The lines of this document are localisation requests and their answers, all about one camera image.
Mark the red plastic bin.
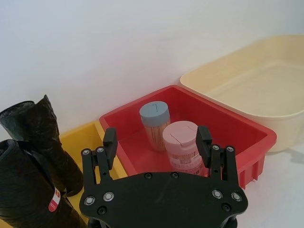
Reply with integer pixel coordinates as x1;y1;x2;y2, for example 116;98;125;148
99;85;277;190

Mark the cream plastic tub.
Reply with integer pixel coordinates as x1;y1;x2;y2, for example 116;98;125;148
180;34;304;153

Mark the toothpick jar with blue lid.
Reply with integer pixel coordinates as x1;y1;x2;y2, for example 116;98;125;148
139;101;171;152

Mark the yellow plastic bin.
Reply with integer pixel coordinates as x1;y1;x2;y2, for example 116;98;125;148
59;120;129;216

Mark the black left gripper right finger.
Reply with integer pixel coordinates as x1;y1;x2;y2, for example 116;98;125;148
196;125;239;190

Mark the labelled black garbage bag roll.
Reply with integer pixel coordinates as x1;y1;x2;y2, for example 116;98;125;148
0;139;87;228

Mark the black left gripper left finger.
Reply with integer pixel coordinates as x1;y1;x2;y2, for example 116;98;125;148
81;127;118;193

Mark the toothpick jar with pink lid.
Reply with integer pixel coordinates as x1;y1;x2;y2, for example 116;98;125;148
162;121;205;177

